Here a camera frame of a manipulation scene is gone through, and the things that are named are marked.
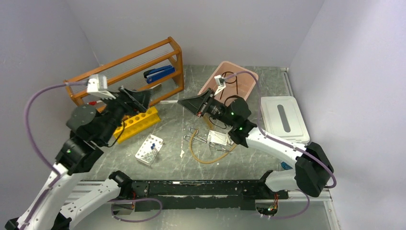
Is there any blue black stapler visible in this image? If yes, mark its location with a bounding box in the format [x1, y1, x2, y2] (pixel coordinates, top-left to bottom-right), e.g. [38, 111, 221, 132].
[143, 65, 175, 84]

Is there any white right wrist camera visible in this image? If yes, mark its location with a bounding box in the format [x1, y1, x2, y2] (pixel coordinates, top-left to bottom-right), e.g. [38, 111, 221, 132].
[214, 75, 226, 96]

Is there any blue white round container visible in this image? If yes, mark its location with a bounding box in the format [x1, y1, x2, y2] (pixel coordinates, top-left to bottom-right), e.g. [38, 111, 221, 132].
[281, 162, 292, 170]

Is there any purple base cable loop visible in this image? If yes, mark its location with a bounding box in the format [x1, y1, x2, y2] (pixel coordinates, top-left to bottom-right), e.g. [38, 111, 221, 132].
[110, 196, 163, 223]

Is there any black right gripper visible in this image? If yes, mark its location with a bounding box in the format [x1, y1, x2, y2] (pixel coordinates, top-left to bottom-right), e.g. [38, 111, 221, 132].
[178, 88, 235, 127]

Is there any white test tube rack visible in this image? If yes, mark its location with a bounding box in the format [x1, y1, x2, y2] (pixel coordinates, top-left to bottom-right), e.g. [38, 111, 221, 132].
[135, 134, 164, 166]

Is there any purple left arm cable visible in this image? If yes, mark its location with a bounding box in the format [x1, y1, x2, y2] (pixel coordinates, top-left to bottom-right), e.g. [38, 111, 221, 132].
[19, 80, 91, 230]

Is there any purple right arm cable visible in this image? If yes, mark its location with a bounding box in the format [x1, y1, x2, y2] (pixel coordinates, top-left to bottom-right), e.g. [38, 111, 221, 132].
[222, 70, 338, 220]

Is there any pink plastic bin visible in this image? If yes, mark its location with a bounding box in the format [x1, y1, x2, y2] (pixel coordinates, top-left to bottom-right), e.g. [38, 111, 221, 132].
[198, 61, 259, 103]

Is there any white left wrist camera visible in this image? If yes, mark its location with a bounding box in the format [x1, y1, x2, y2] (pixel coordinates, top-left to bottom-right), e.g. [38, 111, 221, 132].
[86, 74, 116, 99]

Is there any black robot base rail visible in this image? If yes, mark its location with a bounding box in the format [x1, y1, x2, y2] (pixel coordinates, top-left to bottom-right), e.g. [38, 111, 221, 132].
[118, 180, 288, 211]

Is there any orange wooden shelf rack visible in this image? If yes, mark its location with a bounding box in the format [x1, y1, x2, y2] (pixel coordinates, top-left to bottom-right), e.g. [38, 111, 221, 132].
[69, 36, 185, 106]

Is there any white wire gauze square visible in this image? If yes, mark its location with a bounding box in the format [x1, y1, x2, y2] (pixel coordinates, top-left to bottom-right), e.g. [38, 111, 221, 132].
[207, 130, 230, 146]

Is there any yellow rubber tubing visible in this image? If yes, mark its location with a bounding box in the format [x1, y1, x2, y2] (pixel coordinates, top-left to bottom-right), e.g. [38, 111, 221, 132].
[188, 129, 237, 165]

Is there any test tube in rack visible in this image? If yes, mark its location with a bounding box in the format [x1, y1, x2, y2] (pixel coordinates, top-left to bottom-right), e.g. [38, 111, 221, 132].
[148, 146, 158, 161]

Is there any black wire tripod stand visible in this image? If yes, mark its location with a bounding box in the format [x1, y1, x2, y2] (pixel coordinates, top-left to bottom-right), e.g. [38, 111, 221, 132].
[221, 71, 238, 105]

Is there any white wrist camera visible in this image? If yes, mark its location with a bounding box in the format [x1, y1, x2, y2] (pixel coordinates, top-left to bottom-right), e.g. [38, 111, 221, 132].
[86, 74, 116, 99]
[214, 75, 226, 96]

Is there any brown bristle tube brush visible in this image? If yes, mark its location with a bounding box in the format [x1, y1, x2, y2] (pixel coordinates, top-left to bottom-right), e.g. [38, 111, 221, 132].
[203, 116, 214, 130]

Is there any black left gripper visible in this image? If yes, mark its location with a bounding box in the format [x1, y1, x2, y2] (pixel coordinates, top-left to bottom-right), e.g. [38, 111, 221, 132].
[98, 85, 153, 144]

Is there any white plastic bin lid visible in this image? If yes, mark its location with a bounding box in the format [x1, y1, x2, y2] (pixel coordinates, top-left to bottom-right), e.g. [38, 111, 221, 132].
[260, 96, 310, 144]

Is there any yellow foam tray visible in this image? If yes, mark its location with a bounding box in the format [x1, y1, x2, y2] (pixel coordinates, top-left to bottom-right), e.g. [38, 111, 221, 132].
[113, 106, 161, 144]

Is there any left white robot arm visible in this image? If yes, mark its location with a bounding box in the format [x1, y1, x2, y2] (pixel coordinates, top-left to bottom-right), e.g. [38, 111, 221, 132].
[5, 87, 152, 230]

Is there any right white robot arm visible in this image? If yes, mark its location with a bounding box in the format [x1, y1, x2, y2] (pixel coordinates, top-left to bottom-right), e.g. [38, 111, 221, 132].
[177, 89, 337, 198]

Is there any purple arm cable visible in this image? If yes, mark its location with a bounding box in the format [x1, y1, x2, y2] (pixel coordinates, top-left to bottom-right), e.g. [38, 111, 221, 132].
[19, 80, 91, 230]
[222, 70, 338, 220]

